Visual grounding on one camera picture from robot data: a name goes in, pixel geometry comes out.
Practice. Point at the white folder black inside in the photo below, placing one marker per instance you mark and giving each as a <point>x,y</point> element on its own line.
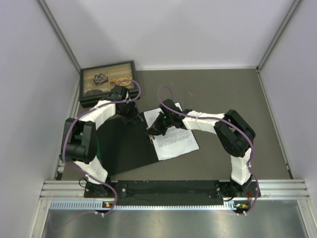
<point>125,147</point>

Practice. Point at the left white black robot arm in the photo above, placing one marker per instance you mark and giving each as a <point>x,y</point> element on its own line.
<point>80,141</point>

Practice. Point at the dark green glass-lid box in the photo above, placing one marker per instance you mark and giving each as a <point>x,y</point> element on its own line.
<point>96,82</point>

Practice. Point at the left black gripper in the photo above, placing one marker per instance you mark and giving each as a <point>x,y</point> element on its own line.
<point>133,115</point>

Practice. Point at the aluminium rail frame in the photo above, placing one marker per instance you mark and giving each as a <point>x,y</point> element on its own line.
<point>281,189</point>

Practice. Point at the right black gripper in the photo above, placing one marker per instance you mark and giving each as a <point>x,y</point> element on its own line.
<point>156,129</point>

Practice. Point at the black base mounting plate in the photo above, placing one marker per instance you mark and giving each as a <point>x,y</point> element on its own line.
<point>181,192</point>

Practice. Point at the printed white paper sheets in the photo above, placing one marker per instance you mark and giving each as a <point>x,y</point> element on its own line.
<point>175,142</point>

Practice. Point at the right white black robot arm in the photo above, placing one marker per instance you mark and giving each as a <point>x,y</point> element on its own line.
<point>234,133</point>

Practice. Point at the green folded t-shirt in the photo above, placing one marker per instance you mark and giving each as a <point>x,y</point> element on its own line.
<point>98,154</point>

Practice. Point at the grey slotted cable duct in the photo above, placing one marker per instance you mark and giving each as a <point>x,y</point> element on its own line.
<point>104,206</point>

